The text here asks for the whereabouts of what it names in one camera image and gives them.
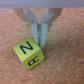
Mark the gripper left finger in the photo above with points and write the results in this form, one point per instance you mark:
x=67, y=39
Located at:
x=32, y=20

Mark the yellow block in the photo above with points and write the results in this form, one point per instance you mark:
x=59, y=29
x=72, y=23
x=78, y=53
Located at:
x=28, y=53

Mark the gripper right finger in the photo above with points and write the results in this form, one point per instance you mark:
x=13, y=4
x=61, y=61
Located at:
x=46, y=20

